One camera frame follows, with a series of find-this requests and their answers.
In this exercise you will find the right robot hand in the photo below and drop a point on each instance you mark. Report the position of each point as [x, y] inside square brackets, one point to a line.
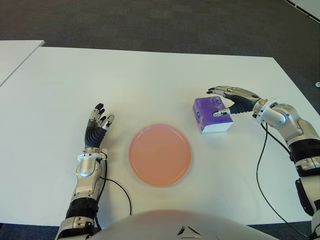
[242, 105]

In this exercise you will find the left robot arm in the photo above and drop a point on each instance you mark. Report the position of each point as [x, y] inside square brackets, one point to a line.
[85, 171]

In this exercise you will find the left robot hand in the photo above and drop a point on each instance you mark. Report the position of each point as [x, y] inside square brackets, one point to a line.
[93, 136]

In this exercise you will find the white side table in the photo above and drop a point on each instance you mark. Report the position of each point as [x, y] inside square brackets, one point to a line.
[13, 56]

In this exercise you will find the pink round plate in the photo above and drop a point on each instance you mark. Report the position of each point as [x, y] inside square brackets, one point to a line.
[160, 155]

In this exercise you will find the white slotted panel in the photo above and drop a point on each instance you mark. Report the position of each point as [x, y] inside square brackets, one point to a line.
[310, 5]

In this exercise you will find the purple tissue paper pack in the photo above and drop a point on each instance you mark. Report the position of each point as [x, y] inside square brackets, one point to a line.
[207, 112]

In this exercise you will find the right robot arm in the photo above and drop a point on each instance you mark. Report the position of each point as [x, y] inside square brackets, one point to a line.
[282, 117]

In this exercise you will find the silver robot torso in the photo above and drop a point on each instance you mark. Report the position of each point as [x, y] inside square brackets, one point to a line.
[160, 225]

